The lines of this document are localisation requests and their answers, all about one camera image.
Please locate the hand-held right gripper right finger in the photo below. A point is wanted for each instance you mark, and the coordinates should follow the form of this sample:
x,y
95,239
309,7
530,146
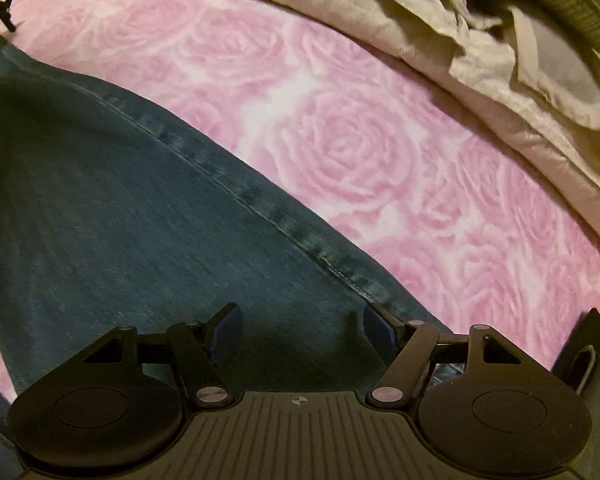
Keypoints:
x,y
380,327

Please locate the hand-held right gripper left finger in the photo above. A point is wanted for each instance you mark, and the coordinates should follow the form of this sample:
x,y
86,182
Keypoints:
x,y
226,330

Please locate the blue jeans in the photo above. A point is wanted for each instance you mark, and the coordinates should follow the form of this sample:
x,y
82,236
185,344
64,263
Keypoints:
x,y
130,210

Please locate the pink rose bedsheet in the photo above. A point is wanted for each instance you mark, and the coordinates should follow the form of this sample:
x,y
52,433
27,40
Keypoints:
x,y
340,150

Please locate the pale pink quilt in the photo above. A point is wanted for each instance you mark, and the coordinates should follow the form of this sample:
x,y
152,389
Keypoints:
x,y
430,25

